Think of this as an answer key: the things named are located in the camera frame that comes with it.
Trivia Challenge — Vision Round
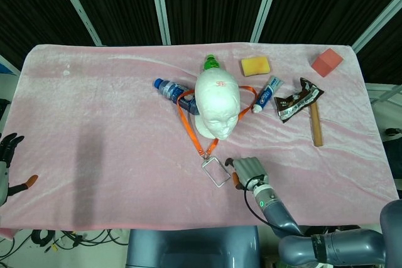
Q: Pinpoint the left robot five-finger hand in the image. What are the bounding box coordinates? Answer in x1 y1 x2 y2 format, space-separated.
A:
0 132 39 206

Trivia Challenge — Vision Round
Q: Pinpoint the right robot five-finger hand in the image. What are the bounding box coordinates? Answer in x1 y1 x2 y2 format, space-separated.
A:
224 156 270 191

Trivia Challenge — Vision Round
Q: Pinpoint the badge holder with orange lanyard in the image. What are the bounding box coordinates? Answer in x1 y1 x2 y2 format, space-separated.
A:
177 85 257 189

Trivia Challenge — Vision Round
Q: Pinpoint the white foam mannequin head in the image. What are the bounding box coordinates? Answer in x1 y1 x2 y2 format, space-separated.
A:
194 68 242 140

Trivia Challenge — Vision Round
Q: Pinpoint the blue white toothpaste tube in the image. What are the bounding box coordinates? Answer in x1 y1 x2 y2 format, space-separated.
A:
251 75 285 114

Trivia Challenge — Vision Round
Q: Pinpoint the wooden stick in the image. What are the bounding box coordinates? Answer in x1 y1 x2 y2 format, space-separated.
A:
310 101 323 147

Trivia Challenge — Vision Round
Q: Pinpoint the brown snack wrapper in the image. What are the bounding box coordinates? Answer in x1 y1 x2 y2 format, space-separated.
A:
274 77 325 124

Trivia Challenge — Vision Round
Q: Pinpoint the grey-blue robot torso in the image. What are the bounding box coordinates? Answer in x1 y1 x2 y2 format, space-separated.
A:
125 225 261 268

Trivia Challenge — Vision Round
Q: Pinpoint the pink plush table cloth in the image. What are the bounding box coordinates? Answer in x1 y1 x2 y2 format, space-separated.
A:
0 43 399 240

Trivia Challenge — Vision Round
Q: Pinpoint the yellow sponge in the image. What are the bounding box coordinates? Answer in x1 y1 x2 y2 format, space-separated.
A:
241 56 272 77

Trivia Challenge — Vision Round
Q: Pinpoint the blue plastic drink bottle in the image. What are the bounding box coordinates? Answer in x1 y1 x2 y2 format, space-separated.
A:
153 78 200 115

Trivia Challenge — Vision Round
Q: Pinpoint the green capped bottle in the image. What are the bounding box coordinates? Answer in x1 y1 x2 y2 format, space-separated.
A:
203 55 220 72

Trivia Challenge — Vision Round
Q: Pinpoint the pink foam cube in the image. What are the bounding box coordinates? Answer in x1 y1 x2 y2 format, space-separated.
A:
311 48 344 78

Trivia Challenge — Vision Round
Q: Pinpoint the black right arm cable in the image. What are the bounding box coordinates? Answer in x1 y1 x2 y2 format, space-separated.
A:
243 183 304 236

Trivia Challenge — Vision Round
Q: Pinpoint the black floor cable tangle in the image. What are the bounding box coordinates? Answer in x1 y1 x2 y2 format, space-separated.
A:
31 228 129 255

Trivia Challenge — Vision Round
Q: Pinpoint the white partition post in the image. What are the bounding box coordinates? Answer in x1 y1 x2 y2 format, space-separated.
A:
51 0 103 46
148 0 171 45
250 0 285 43
351 0 402 52

